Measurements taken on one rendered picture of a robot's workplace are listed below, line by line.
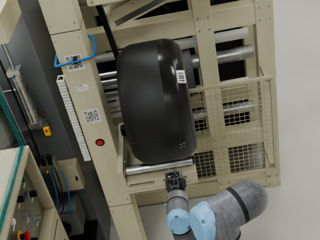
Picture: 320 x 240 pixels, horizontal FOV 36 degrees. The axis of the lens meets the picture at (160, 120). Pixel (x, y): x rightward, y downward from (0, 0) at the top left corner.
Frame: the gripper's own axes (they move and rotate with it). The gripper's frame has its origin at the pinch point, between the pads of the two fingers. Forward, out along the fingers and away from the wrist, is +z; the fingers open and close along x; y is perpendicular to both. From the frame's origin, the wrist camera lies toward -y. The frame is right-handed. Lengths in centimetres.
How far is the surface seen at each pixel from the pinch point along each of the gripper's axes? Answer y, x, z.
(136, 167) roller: -6.7, 19.0, 19.1
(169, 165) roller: -7.7, 2.8, 18.4
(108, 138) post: 9.4, 29.4, 23.8
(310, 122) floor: -83, -103, 155
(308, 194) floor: -92, -80, 81
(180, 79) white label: 39.8, -9.7, 10.8
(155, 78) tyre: 42.0, 0.9, 11.0
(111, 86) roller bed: 18, 29, 64
